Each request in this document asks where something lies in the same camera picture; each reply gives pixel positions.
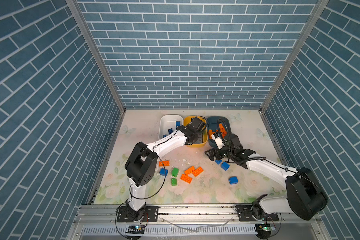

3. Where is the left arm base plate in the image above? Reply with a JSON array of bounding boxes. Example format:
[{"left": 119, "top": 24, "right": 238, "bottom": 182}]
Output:
[{"left": 116, "top": 204, "right": 159, "bottom": 223}]

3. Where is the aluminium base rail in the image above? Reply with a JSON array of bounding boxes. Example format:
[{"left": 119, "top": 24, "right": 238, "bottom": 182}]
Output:
[{"left": 67, "top": 204, "right": 330, "bottom": 240}]

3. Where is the orange lego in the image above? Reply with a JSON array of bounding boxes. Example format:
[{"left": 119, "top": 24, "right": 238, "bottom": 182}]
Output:
[
  {"left": 180, "top": 174, "right": 193, "bottom": 184},
  {"left": 208, "top": 130, "right": 215, "bottom": 140},
  {"left": 219, "top": 123, "right": 227, "bottom": 133},
  {"left": 192, "top": 167, "right": 204, "bottom": 177},
  {"left": 159, "top": 161, "right": 170, "bottom": 167}
]

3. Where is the orange lego bottom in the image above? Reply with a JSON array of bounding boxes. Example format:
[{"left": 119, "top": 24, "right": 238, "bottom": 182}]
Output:
[{"left": 180, "top": 174, "right": 193, "bottom": 184}]

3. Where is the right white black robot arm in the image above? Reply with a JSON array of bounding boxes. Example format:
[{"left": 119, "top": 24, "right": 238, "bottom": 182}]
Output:
[{"left": 205, "top": 133, "right": 329, "bottom": 221}]

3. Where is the orange lego diagonal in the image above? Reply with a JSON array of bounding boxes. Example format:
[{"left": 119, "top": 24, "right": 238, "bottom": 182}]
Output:
[{"left": 185, "top": 166, "right": 195, "bottom": 176}]

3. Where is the white plastic container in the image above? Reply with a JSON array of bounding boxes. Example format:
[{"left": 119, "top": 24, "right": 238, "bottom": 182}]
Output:
[{"left": 158, "top": 115, "right": 183, "bottom": 140}]

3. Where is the yellow plastic container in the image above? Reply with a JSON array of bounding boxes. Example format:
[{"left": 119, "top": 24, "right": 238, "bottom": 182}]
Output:
[{"left": 182, "top": 115, "right": 208, "bottom": 148}]

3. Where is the dark teal plastic container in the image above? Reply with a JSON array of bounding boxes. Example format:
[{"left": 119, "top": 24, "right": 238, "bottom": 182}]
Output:
[{"left": 207, "top": 116, "right": 232, "bottom": 148}]

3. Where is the green lego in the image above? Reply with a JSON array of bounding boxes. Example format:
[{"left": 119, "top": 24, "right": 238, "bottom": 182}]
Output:
[
  {"left": 171, "top": 168, "right": 179, "bottom": 178},
  {"left": 171, "top": 178, "right": 178, "bottom": 187}
]

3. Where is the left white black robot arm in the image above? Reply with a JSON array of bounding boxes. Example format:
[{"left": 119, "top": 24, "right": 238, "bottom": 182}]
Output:
[{"left": 125, "top": 117, "right": 207, "bottom": 222}]

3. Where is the green lego bottom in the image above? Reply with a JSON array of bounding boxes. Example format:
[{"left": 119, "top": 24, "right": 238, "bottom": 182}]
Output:
[{"left": 171, "top": 178, "right": 178, "bottom": 187}]

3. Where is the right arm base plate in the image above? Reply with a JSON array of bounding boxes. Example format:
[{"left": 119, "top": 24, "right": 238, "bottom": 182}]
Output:
[{"left": 234, "top": 204, "right": 280, "bottom": 222}]

